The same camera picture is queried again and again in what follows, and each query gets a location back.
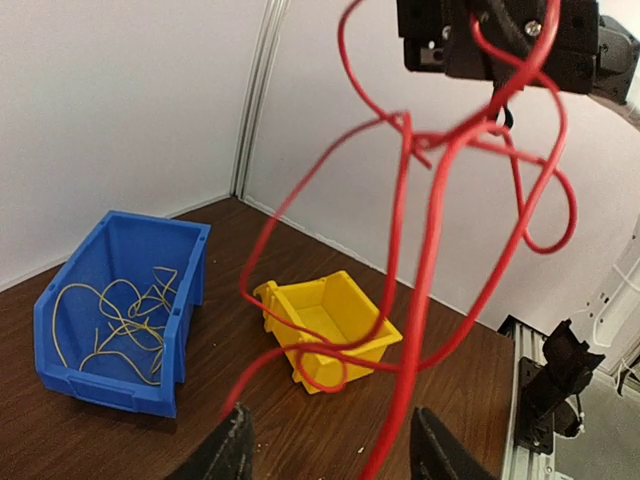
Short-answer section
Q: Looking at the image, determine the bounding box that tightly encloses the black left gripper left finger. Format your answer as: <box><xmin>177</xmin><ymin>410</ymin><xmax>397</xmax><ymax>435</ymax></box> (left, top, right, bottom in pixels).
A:
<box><xmin>172</xmin><ymin>404</ymin><xmax>255</xmax><ymax>480</ymax></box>

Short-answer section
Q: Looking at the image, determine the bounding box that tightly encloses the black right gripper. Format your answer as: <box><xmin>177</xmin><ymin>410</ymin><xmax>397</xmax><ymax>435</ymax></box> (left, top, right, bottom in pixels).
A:
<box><xmin>397</xmin><ymin>0</ymin><xmax>599</xmax><ymax>94</ymax></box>

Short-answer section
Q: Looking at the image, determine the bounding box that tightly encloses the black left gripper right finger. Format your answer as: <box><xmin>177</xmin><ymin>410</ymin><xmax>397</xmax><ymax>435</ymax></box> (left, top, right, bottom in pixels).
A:
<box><xmin>410</xmin><ymin>407</ymin><xmax>495</xmax><ymax>480</ymax></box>

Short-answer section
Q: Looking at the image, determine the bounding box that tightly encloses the yellow cable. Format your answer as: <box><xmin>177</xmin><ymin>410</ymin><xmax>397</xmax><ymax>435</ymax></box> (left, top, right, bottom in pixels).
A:
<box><xmin>52</xmin><ymin>266</ymin><xmax>179</xmax><ymax>387</ymax></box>

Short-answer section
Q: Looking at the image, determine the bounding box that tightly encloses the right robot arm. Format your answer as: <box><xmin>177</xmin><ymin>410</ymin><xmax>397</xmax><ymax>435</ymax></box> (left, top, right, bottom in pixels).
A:
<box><xmin>397</xmin><ymin>1</ymin><xmax>639</xmax><ymax>479</ymax></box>

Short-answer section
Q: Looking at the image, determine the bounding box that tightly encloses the blue plastic bin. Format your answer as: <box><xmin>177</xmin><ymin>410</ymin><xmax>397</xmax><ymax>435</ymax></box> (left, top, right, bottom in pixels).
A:
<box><xmin>34</xmin><ymin>211</ymin><xmax>211</xmax><ymax>418</ymax></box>

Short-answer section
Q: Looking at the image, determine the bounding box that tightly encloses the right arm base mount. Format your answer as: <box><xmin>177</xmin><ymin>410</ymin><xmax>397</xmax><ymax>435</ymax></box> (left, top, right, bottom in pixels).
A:
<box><xmin>515</xmin><ymin>319</ymin><xmax>605</xmax><ymax>455</ymax></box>

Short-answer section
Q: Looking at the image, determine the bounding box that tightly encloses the aluminium front rail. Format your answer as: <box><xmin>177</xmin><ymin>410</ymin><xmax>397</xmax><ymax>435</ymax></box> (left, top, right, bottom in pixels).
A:
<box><xmin>497</xmin><ymin>313</ymin><xmax>556</xmax><ymax>480</ymax></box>

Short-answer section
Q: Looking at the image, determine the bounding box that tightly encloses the right aluminium frame post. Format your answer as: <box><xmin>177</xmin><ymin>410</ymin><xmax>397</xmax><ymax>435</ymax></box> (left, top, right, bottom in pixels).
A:
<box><xmin>230</xmin><ymin>0</ymin><xmax>290</xmax><ymax>200</ymax></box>

